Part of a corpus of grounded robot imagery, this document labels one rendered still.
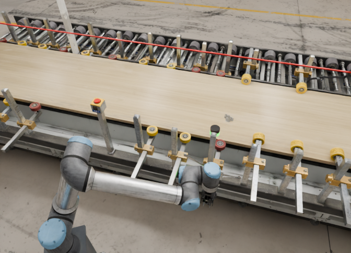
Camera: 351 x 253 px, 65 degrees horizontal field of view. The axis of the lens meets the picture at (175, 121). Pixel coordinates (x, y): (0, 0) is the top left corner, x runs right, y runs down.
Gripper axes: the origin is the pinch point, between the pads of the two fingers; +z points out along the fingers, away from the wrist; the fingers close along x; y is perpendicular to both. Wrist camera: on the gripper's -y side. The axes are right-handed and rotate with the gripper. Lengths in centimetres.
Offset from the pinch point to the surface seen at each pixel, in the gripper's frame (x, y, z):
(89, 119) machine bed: -108, -47, 2
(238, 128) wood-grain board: 10, -59, -9
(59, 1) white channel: -163, -119, -60
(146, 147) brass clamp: -50, -28, -4
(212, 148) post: -4.0, -25.7, -19.7
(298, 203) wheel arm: 49, -5, -14
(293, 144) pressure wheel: 46, -48, -16
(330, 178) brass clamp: 68, -27, -15
